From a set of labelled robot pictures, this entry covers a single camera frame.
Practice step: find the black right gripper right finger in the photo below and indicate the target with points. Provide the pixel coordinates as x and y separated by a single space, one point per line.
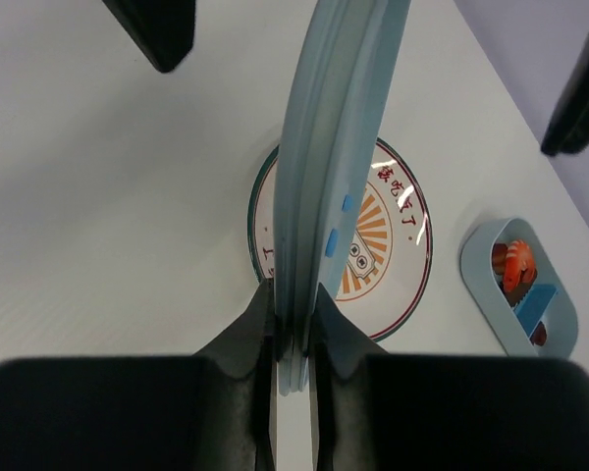
376 410

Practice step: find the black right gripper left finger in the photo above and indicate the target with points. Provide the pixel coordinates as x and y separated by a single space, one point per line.
210 410

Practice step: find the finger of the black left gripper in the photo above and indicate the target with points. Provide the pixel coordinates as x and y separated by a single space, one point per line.
568 129
163 30

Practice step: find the red braised meat slice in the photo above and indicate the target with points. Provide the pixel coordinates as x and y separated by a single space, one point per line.
499 257

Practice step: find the red shrimp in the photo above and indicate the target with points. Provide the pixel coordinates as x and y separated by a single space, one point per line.
520 265

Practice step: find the dark sea cucumber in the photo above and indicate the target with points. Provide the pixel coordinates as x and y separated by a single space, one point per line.
515 296

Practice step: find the dark red sausage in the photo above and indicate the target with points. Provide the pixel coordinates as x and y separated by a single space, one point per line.
539 335

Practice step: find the light blue lunch box lid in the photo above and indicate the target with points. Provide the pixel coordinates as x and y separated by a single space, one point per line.
334 113

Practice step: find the light blue lunch box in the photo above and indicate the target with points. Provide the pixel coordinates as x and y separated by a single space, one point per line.
547 301

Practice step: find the round printed ceramic plate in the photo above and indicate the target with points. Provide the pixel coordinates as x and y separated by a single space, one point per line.
390 256

